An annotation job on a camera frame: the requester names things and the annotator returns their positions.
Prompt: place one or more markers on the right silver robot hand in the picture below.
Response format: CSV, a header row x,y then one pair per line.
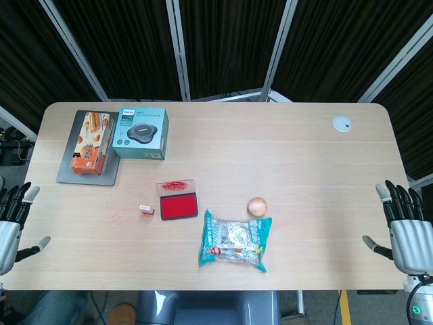
x,y
412,240

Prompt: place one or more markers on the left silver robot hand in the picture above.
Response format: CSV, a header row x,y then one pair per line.
x,y
8,237

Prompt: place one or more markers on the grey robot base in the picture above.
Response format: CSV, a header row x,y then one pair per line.
x,y
209,308

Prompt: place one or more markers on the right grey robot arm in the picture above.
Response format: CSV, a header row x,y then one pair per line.
x,y
421,313

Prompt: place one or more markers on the red ink pad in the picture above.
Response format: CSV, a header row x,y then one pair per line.
x,y
178,207

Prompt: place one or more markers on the person leg in jeans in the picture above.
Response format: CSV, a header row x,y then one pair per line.
x,y
54,308

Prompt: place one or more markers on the dark background equipment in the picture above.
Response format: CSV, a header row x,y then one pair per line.
x,y
13,147

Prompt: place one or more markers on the flat grey board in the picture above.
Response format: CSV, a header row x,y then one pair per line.
x,y
110,169

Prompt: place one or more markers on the orange biscuit box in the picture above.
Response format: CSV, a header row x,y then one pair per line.
x,y
90,142

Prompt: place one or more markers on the white table leg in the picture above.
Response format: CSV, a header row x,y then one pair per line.
x,y
300,301

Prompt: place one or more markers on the brown shoe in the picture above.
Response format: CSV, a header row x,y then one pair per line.
x,y
121,315

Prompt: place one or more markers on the black fabric partition panel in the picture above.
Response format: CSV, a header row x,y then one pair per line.
x,y
30,61
230,44
416,101
341,47
125,47

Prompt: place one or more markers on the pinkish brown egg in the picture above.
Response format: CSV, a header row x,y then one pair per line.
x,y
258,206

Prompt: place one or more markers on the teal speaker box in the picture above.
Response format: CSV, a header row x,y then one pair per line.
x,y
140,133

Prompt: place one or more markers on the teal snack bag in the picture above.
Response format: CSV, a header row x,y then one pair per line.
x,y
233,240

